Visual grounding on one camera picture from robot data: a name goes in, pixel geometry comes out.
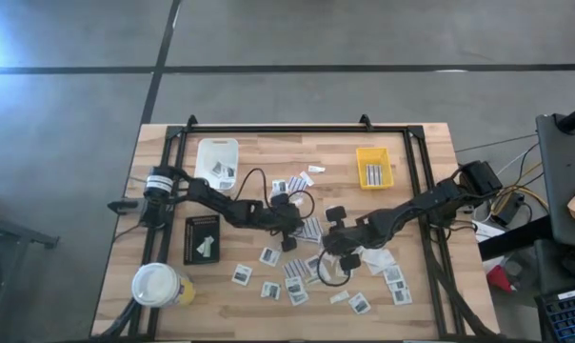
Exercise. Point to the large white gauze packet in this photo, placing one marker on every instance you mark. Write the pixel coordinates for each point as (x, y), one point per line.
(380, 259)

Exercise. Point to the black power adapter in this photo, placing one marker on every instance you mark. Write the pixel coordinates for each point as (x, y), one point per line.
(506, 210)

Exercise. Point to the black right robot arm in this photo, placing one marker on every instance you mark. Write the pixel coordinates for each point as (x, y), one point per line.
(411, 209)

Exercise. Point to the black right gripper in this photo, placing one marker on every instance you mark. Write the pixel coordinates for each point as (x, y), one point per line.
(340, 238)

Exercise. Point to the red object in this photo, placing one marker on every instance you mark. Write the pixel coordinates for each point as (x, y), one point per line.
(498, 278)

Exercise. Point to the black plastic basket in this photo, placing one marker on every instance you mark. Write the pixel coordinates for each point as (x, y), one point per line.
(194, 228)

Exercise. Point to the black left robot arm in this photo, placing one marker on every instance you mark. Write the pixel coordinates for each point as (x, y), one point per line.
(221, 202)

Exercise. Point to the dark grey cart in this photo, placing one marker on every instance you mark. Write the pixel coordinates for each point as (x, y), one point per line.
(563, 167)

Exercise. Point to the black floor stand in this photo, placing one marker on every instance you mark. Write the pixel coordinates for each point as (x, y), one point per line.
(16, 232)

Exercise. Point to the white plastic bin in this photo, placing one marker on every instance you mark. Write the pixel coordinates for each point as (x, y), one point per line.
(206, 157)

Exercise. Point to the white paper sheet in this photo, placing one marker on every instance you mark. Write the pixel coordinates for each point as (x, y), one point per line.
(485, 229)

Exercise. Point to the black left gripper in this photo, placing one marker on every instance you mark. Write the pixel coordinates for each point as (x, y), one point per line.
(285, 224)

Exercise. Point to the black metal table frame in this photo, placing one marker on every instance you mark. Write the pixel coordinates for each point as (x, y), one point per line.
(292, 129)

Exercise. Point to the yellow plastic basket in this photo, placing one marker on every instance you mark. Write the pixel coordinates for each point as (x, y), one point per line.
(387, 167)

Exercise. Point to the blue striped bandage packet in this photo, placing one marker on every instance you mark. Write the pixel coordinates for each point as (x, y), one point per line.
(370, 175)
(311, 229)
(294, 268)
(378, 175)
(297, 184)

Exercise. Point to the small white packet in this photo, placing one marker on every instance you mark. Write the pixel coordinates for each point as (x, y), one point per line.
(316, 169)
(339, 297)
(202, 248)

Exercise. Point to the narrow white strip packet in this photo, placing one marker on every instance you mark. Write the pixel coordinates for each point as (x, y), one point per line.
(307, 178)
(324, 272)

